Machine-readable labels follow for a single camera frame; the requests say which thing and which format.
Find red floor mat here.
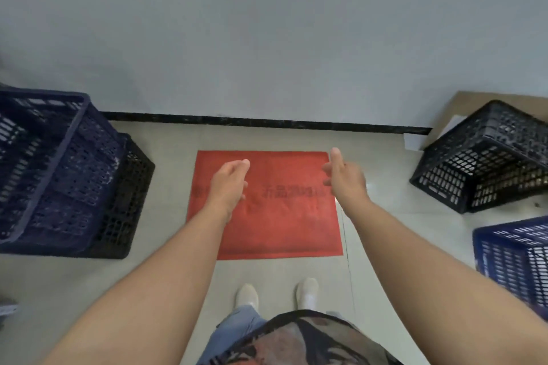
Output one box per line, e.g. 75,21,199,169
186,151,344,261

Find person's white shoe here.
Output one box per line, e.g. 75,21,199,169
296,278,320,311
235,283,260,311

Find person's left hand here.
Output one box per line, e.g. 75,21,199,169
205,159,251,222

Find person's patterned shirt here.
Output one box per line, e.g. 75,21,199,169
222,310,404,365

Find person's blue jeans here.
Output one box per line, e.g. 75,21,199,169
195,305,269,365

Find brown cardboard sheet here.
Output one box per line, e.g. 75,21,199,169
421,91,548,151

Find black baseboard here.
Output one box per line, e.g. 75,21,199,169
98,111,433,135

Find person's right white shoe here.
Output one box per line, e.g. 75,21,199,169
296,278,320,311

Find black plastic crate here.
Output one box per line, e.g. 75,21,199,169
83,133,156,260
409,100,548,215

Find person's left forearm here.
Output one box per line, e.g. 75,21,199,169
42,206,230,365

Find person's left white shoe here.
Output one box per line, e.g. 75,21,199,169
235,283,260,311

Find person's right hand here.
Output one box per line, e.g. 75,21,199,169
322,147,370,208

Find person's right forearm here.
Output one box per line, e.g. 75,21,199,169
338,194,548,365

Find large blue plastic crate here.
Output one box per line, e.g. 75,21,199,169
0,87,126,246

